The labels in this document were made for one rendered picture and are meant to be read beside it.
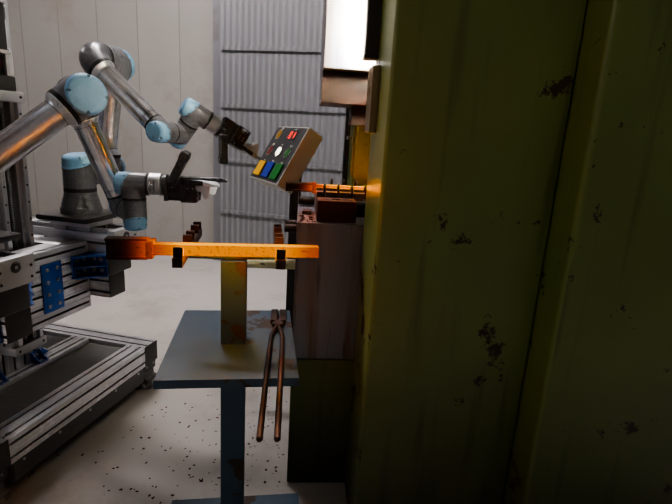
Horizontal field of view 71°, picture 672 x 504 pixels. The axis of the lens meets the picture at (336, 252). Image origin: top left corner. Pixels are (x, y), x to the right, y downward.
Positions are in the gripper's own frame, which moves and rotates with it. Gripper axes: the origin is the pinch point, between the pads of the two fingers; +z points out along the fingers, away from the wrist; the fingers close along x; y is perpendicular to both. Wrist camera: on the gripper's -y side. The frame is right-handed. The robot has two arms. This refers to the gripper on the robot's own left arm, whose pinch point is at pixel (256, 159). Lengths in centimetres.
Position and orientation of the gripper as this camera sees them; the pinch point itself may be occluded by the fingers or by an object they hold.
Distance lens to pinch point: 202.6
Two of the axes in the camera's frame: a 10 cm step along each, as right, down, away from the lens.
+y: 4.9, -8.7, 0.4
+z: 7.3, 4.3, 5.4
